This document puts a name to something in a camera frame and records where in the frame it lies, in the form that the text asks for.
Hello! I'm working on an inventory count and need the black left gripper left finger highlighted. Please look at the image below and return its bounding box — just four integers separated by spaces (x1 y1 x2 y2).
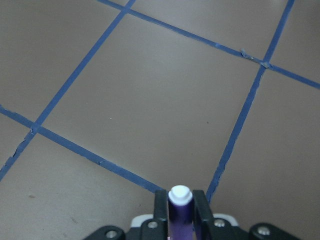
85 190 168 240

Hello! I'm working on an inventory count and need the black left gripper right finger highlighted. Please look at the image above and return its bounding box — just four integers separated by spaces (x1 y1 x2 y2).
192 190 298 240

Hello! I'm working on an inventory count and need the purple marker pen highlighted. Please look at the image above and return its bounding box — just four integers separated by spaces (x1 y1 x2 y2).
168 185 193 240

